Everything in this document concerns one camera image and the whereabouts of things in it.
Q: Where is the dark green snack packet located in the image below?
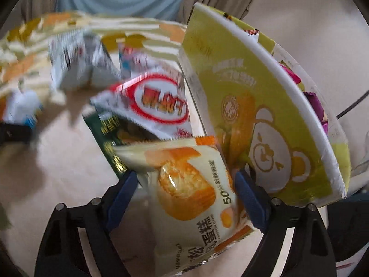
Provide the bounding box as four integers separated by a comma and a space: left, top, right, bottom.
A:
82, 111, 162, 179

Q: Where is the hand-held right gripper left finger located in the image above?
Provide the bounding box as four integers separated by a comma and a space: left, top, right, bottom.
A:
34, 170, 139, 277

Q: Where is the black cable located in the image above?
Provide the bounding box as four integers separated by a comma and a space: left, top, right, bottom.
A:
336, 92, 369, 119

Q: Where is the silver snack packet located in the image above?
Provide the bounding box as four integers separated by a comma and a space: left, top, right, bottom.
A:
48, 30, 122, 91

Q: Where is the purple snack packet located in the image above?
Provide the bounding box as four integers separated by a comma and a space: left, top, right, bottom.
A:
304, 91, 329, 135

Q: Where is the green cardboard box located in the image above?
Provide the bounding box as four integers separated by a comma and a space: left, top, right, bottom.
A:
178, 2, 352, 208

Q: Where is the cream cake packet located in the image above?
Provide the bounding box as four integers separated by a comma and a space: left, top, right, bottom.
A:
112, 135, 254, 277

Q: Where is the floral striped blanket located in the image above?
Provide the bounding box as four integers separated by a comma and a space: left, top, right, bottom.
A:
0, 10, 188, 99

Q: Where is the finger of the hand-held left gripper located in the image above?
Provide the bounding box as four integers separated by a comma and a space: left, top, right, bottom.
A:
0, 123, 33, 145

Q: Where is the white blue snack packet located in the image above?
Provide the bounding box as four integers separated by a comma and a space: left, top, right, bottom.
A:
118, 43, 162, 78

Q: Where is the pink round snack packet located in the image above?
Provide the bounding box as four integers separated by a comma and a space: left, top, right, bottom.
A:
280, 63, 302, 84

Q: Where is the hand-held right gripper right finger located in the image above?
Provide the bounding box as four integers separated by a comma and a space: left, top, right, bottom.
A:
234, 169, 338, 277

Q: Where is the red white snack packet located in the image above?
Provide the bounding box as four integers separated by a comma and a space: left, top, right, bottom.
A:
91, 72, 193, 139

